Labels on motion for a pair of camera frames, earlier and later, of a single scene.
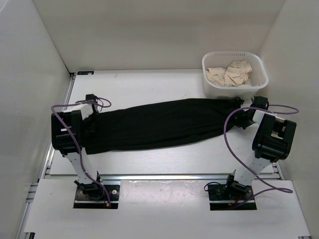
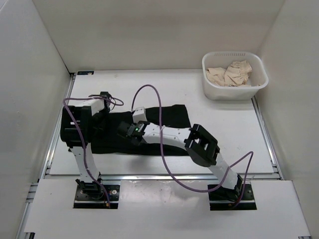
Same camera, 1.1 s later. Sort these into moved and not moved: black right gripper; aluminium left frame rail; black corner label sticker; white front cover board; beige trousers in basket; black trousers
Moved: black right gripper; black trousers
Not moved: beige trousers in basket; white front cover board; black corner label sticker; aluminium left frame rail
